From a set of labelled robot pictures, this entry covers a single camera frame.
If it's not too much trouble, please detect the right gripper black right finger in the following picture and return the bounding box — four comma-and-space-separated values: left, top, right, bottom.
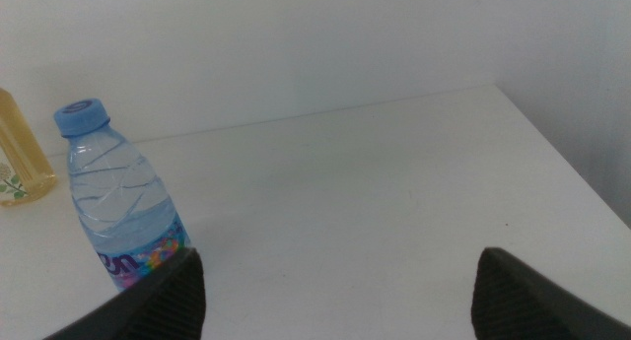
470, 246, 631, 340

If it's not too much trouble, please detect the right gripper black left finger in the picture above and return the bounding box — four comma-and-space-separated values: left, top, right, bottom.
43, 246, 207, 340

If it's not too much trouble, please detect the clear water bottle blue cap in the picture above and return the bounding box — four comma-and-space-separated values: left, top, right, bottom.
52, 98, 192, 292

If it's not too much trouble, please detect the yellow tea bottle white cap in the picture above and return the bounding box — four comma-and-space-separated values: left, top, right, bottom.
0, 87, 59, 208

